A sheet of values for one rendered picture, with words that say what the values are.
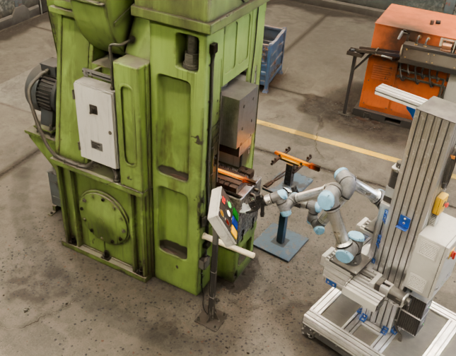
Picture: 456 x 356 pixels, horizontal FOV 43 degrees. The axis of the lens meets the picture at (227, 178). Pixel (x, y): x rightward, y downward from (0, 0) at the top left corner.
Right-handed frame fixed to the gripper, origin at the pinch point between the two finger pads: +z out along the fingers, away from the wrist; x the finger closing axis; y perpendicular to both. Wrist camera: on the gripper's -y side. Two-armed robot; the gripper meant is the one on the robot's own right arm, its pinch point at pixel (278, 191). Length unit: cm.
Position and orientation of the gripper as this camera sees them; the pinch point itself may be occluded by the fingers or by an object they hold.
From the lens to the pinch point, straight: 442.1
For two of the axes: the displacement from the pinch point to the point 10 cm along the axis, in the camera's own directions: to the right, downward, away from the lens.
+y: -0.5, 8.2, 5.7
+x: 4.8, -4.8, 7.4
